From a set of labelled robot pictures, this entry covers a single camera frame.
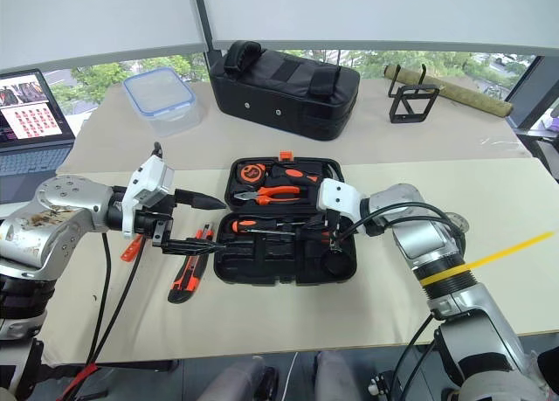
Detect small orange tool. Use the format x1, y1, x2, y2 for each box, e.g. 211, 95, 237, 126
120, 233, 145, 263

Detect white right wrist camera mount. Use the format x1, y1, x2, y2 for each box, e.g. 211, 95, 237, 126
316, 177, 367, 222

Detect orange black tape measure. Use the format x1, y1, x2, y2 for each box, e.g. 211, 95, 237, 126
237, 162, 266, 185

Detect orange black utility knife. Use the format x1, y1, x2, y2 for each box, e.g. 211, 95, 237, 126
167, 225, 216, 305

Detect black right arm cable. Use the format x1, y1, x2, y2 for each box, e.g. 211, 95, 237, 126
330, 200, 466, 250

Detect stubby orange black screwdriver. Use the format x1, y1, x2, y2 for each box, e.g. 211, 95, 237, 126
272, 163, 319, 184

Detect black tape roll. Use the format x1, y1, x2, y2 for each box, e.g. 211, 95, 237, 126
321, 248, 354, 280

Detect black metal wire holder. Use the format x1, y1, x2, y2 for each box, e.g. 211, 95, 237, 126
387, 62, 440, 125

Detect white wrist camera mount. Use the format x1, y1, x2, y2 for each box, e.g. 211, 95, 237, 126
121, 155, 176, 239
316, 177, 367, 222

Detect long orange black screwdriver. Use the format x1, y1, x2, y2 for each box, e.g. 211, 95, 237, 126
230, 218, 307, 236

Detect open laptop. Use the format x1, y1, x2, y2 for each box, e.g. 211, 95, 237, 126
0, 68, 77, 205

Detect black window frame post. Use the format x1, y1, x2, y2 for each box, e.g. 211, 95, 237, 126
190, 0, 228, 66

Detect red cable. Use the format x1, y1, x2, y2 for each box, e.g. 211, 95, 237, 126
55, 362, 100, 401

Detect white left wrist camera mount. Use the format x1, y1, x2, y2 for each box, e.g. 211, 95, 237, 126
121, 155, 176, 239

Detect thin white cable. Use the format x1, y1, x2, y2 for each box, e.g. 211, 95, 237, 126
282, 350, 300, 401

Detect clear container with blue lid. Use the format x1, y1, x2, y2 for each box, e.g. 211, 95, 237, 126
122, 66, 203, 139

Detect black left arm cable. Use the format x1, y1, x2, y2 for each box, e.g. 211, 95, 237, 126
85, 231, 148, 369

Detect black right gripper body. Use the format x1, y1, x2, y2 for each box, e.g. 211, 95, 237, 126
323, 209, 351, 250

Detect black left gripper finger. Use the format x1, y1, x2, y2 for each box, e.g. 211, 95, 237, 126
174, 189, 229, 211
161, 238, 228, 256

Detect black fabric bag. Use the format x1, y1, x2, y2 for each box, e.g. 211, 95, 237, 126
208, 39, 362, 142

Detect black plastic tool case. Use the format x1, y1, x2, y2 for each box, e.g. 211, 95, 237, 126
212, 150, 358, 287

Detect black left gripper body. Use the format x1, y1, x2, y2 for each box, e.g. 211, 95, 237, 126
130, 189, 179, 254

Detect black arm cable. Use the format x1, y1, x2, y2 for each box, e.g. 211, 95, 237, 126
85, 231, 148, 369
330, 200, 466, 250

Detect grey rounded shape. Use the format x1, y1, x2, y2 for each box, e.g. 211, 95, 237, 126
197, 356, 280, 401
312, 350, 354, 401

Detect rolled olive mat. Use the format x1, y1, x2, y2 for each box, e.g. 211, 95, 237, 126
383, 63, 514, 120

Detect orange handled pliers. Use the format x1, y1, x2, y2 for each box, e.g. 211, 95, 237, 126
232, 184, 302, 206

